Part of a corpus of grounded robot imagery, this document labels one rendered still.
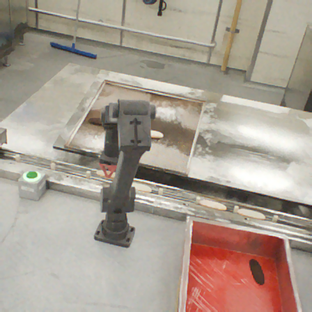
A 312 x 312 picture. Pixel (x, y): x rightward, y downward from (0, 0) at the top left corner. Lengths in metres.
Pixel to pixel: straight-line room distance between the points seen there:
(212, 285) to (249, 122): 0.87
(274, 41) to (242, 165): 3.22
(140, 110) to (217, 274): 0.59
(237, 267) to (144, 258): 0.29
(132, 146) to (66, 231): 0.51
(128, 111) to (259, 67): 3.95
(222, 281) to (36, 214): 0.65
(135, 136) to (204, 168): 0.68
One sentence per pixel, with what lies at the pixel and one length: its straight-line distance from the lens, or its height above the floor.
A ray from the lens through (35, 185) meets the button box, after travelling 1.46.
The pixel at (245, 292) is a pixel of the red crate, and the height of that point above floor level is 0.82.
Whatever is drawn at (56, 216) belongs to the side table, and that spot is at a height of 0.82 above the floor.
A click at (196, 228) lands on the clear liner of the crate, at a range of 1.35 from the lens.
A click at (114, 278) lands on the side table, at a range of 1.26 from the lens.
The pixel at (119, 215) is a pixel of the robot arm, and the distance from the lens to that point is 1.29.
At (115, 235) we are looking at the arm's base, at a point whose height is 0.86.
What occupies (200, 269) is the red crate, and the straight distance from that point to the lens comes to 1.32.
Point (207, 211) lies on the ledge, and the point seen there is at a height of 0.86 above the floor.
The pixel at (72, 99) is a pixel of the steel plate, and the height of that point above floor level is 0.82.
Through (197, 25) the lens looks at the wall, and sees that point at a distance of 5.08.
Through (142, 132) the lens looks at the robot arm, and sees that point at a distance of 0.98.
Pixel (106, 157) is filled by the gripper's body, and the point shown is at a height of 0.98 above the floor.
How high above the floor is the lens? 1.79
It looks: 34 degrees down
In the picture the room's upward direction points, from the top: 9 degrees clockwise
